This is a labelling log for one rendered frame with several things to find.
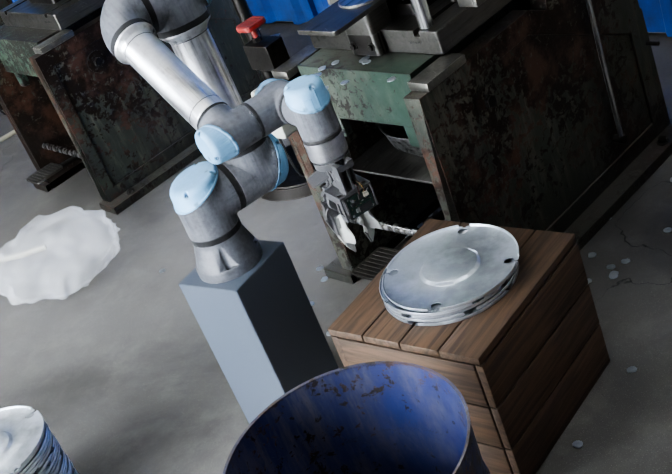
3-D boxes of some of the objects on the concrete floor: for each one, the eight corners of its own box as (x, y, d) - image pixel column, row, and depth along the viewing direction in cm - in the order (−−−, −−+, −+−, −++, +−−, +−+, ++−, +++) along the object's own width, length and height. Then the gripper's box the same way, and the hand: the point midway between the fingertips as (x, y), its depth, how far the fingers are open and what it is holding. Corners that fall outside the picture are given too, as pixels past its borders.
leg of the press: (507, 327, 267) (394, -13, 224) (471, 317, 275) (355, -13, 232) (695, 130, 313) (631, -185, 270) (659, 126, 321) (591, -179, 278)
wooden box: (525, 489, 221) (478, 359, 204) (378, 448, 246) (326, 328, 229) (611, 360, 244) (575, 233, 228) (468, 334, 269) (427, 218, 253)
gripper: (318, 177, 198) (357, 271, 208) (368, 147, 201) (403, 241, 211) (297, 165, 205) (335, 257, 215) (345, 136, 208) (380, 228, 218)
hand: (359, 239), depth 215 cm, fingers open, 3 cm apart
